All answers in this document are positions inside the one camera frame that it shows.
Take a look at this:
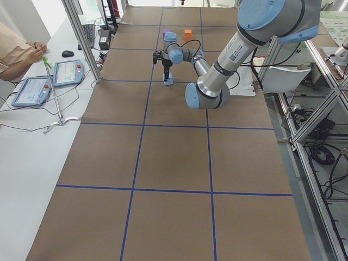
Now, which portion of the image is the white camera pedestal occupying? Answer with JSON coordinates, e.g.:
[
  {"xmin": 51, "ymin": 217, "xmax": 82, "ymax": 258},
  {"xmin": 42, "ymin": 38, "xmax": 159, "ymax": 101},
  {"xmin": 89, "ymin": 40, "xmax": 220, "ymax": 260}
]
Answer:
[{"xmin": 226, "ymin": 66, "xmax": 256, "ymax": 97}]

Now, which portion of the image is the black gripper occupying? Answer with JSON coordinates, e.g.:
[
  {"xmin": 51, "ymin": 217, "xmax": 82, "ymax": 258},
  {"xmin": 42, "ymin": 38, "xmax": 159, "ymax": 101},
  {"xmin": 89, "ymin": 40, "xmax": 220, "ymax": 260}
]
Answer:
[{"xmin": 161, "ymin": 58, "xmax": 172, "ymax": 82}]

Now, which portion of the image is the far teach pendant tablet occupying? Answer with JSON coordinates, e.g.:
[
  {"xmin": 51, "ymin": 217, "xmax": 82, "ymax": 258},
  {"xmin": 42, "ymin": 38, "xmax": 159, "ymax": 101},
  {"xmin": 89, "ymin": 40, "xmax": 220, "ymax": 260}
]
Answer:
[{"xmin": 53, "ymin": 59, "xmax": 84, "ymax": 87}]

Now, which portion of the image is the purple foam block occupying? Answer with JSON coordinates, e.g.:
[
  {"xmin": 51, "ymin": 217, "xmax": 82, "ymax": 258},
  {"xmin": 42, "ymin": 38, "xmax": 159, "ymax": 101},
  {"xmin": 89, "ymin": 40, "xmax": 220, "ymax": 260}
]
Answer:
[{"xmin": 163, "ymin": 29, "xmax": 171, "ymax": 38}]

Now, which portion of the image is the aluminium frame post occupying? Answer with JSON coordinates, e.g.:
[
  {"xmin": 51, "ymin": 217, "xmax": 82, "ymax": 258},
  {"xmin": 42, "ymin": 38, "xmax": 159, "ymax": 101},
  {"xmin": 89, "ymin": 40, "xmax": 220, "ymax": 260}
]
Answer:
[{"xmin": 62, "ymin": 0, "xmax": 102, "ymax": 83}]

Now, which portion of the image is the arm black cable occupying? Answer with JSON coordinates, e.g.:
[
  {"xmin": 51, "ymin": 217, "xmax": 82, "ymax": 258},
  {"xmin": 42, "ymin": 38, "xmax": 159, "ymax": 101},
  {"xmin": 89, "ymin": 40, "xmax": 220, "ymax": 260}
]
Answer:
[{"xmin": 154, "ymin": 39, "xmax": 278, "ymax": 90}]

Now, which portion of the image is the operator forearm beige sleeve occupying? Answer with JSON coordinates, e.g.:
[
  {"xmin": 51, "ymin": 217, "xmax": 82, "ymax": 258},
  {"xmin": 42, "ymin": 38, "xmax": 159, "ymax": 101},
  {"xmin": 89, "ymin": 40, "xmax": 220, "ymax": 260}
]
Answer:
[{"xmin": 1, "ymin": 22, "xmax": 36, "ymax": 73}]

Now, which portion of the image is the light blue foam block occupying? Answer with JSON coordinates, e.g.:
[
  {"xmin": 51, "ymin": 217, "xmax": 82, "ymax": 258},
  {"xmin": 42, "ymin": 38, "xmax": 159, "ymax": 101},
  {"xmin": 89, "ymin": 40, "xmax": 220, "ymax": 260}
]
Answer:
[{"xmin": 163, "ymin": 72, "xmax": 173, "ymax": 86}]

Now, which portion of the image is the near teach pendant tablet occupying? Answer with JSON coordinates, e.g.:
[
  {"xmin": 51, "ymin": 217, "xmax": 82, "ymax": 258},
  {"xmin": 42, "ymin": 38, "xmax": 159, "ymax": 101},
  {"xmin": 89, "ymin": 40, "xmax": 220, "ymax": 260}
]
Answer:
[{"xmin": 11, "ymin": 77, "xmax": 51, "ymax": 107}]

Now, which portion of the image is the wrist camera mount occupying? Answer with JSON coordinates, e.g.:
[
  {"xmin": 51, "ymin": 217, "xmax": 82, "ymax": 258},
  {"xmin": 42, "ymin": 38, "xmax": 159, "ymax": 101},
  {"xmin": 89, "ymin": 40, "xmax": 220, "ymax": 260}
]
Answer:
[{"xmin": 152, "ymin": 51, "xmax": 163, "ymax": 65}]

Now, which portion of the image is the black power adapter box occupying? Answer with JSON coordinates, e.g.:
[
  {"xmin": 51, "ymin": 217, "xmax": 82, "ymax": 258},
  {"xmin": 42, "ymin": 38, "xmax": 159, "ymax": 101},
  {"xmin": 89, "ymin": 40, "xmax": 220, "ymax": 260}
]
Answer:
[{"xmin": 98, "ymin": 30, "xmax": 111, "ymax": 51}]

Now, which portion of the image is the orange foam block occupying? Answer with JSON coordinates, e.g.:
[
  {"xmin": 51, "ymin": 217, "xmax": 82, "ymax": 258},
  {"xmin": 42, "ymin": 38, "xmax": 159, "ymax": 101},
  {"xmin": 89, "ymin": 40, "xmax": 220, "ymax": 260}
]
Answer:
[{"xmin": 184, "ymin": 29, "xmax": 192, "ymax": 41}]

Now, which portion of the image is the black computer mouse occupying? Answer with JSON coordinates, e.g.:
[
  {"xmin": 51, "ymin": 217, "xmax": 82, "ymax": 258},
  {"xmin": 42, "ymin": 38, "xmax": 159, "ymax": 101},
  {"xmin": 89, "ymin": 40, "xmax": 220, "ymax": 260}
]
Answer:
[{"xmin": 61, "ymin": 50, "xmax": 74, "ymax": 58}]

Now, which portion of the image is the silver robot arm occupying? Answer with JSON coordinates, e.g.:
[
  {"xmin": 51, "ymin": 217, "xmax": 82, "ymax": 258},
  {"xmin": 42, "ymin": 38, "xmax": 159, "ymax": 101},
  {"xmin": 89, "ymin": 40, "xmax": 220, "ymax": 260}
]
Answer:
[{"xmin": 153, "ymin": 1, "xmax": 321, "ymax": 109}]

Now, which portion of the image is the teach pendant tablet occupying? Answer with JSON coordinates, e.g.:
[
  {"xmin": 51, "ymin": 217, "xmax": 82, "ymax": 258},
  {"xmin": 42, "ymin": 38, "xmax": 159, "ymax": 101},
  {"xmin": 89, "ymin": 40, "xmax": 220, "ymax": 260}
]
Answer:
[
  {"xmin": 53, "ymin": 59, "xmax": 84, "ymax": 87},
  {"xmin": 11, "ymin": 77, "xmax": 51, "ymax": 107}
]

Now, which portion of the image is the black keyboard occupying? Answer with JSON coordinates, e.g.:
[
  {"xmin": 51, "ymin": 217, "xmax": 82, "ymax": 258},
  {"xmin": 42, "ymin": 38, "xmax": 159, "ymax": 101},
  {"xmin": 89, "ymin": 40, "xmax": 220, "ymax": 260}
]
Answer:
[{"xmin": 82, "ymin": 24, "xmax": 95, "ymax": 48}]

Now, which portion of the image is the operator hand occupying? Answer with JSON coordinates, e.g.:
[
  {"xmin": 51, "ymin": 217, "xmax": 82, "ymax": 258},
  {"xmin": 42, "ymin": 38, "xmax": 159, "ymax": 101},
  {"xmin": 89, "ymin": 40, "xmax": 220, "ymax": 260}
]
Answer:
[{"xmin": 26, "ymin": 42, "xmax": 47, "ymax": 64}]

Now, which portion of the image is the metal reacher stick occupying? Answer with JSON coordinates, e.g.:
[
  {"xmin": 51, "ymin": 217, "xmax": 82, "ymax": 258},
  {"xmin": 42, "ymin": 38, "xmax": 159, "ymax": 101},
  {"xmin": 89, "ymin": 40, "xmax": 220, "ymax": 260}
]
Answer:
[{"xmin": 42, "ymin": 56, "xmax": 81, "ymax": 134}]

